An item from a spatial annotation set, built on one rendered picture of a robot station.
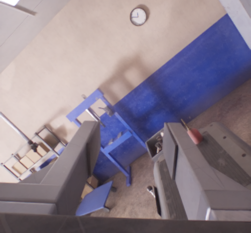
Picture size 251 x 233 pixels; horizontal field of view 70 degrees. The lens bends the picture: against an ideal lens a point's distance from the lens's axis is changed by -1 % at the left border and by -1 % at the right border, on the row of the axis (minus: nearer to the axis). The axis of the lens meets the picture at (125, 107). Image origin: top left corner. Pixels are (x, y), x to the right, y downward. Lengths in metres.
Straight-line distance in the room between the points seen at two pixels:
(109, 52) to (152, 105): 1.42
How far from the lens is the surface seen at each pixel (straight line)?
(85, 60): 3.86
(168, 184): 0.98
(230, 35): 4.21
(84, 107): 3.48
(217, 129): 1.08
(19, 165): 4.82
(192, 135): 1.03
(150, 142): 3.38
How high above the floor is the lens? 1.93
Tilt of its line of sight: 12 degrees down
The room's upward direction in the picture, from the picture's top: 41 degrees counter-clockwise
